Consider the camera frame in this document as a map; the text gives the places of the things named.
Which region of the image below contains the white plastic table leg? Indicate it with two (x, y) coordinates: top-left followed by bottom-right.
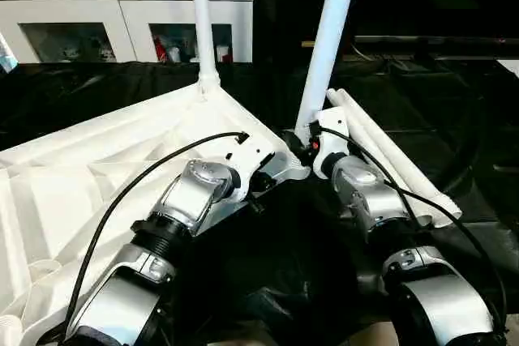
(334, 87), (464, 218)
(326, 88), (442, 229)
(188, 0), (223, 103)
(293, 0), (363, 149)

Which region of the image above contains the white plastic table top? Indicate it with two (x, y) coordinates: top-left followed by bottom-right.
(0, 77), (312, 346)

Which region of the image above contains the black plastic mat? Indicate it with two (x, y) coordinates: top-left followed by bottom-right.
(0, 60), (519, 327)

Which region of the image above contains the black case with label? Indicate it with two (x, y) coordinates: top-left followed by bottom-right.
(253, 0), (354, 64)

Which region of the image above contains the black television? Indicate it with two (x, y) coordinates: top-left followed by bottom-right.
(351, 0), (519, 47)

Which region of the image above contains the red white bottle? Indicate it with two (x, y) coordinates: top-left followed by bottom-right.
(152, 35), (168, 62)

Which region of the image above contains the white flat board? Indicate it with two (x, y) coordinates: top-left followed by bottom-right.
(495, 58), (519, 76)

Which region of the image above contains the white glass-door cabinet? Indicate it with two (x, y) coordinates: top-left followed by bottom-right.
(0, 0), (255, 65)

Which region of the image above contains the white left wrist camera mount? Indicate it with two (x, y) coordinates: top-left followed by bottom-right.
(224, 132), (277, 204)

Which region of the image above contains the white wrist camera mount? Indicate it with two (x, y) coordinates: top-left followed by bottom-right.
(311, 106), (351, 180)
(224, 132), (277, 204)

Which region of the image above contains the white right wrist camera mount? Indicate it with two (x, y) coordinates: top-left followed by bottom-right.
(311, 106), (351, 180)

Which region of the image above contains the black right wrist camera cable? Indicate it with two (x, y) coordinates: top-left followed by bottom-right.
(319, 126), (508, 325)

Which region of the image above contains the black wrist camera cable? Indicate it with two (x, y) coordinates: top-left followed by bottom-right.
(319, 126), (508, 325)
(63, 130), (251, 335)

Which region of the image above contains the black left wrist camera cable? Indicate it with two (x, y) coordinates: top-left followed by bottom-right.
(63, 130), (251, 335)

